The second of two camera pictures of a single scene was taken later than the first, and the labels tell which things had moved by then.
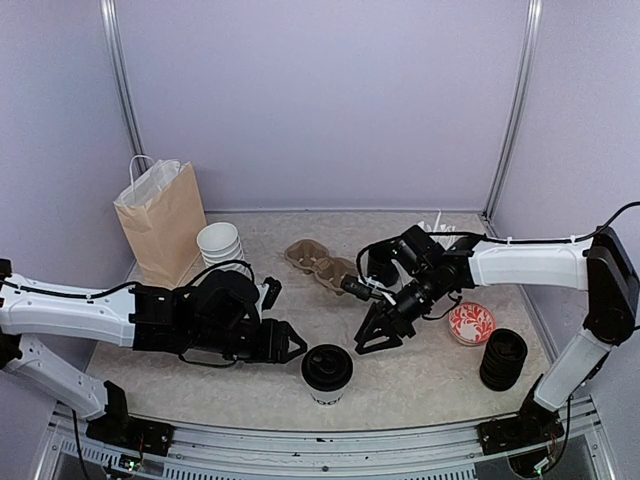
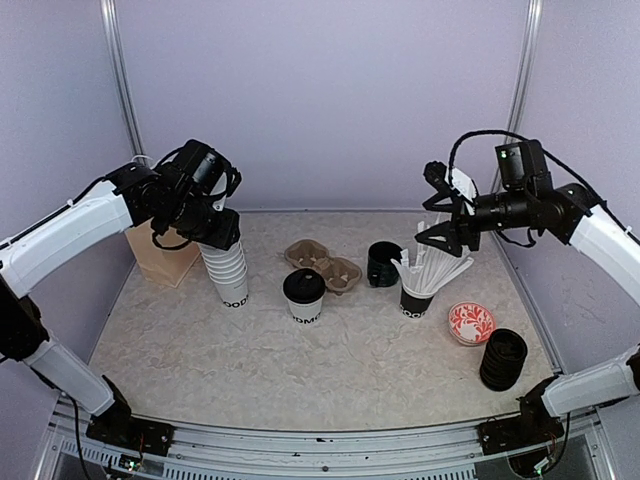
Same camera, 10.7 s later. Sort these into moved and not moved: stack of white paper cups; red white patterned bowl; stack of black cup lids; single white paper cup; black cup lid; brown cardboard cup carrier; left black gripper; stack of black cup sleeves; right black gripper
Moved: left black gripper; single white paper cup; black cup lid; right black gripper
Not moved: stack of black cup sleeves; stack of white paper cups; red white patterned bowl; stack of black cup lids; brown cardboard cup carrier
